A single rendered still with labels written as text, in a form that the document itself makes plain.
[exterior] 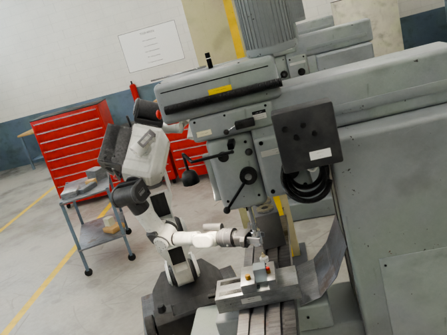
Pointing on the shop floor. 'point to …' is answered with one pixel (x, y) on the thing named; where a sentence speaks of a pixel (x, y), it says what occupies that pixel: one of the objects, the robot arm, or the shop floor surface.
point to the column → (396, 219)
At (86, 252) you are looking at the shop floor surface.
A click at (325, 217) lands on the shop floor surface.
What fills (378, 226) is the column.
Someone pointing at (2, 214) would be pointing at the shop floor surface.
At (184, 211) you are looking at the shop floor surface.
